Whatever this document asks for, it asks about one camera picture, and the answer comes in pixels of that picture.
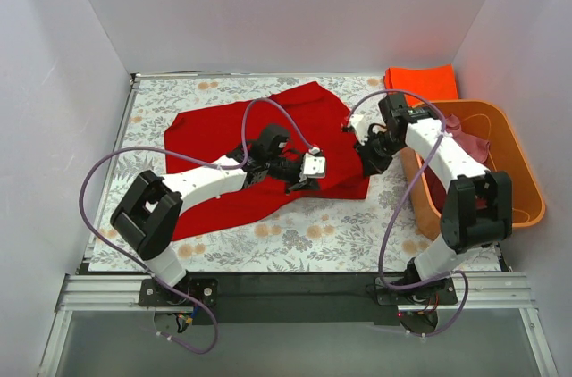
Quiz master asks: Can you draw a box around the red t shirt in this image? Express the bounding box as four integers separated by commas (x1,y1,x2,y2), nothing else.
164,80,371,243

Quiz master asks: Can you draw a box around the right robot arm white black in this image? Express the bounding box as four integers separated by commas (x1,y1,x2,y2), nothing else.
344,89,512,304

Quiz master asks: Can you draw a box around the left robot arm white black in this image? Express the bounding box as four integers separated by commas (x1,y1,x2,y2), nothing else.
111,124,326,306

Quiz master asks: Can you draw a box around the floral patterned table mat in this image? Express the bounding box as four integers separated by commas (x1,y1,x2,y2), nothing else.
88,75,501,273

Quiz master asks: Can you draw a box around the folded orange t shirt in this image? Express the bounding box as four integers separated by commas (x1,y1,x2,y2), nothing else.
383,64,459,102

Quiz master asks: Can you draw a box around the pink t shirt in basket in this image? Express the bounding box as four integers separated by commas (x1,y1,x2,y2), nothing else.
446,114,490,163

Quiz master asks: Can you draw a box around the orange plastic basket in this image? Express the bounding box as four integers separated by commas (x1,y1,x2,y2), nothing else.
410,99,545,240

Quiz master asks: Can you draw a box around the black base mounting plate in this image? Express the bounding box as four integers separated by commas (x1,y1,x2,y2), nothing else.
137,272,459,327

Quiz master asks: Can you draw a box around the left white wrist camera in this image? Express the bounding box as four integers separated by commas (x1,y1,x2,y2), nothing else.
300,153,326,181

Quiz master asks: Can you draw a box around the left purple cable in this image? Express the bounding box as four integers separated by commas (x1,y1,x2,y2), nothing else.
79,97,321,355

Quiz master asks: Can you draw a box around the aluminium frame rail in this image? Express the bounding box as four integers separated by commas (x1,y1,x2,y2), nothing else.
38,272,558,376

